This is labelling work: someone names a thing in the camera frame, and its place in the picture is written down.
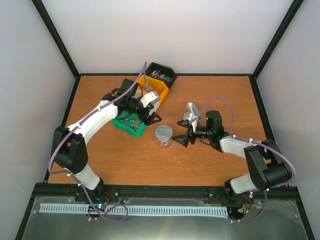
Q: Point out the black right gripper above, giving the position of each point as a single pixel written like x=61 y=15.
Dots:
x=185 y=137

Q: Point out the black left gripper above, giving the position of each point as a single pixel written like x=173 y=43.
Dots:
x=149 y=122

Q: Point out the silver metal scoop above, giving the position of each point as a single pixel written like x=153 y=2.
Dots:
x=193 y=109

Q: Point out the round metal jar lid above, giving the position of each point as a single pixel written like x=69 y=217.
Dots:
x=163 y=132

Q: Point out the green candy bin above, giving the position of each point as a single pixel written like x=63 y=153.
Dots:
x=129 y=123

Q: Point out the clear plastic jar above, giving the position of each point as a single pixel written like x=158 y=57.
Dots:
x=163 y=143

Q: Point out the yellow candy bin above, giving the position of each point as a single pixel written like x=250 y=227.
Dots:
x=147 y=84

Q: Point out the black candy bin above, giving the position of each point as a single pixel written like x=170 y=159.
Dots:
x=162 y=73

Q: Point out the white candy bin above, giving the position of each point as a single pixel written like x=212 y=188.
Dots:
x=157 y=106

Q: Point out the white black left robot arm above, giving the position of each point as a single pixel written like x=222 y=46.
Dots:
x=69 y=145

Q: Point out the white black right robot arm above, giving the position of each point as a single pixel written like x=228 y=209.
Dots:
x=267 y=167

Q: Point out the grey metal front plate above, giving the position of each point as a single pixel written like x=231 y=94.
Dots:
x=260 y=220

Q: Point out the light blue slotted cable duct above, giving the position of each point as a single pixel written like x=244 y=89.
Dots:
x=136 y=210

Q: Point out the black enclosure frame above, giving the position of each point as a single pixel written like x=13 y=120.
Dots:
x=287 y=19

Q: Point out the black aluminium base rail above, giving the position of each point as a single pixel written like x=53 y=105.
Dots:
x=115 y=193

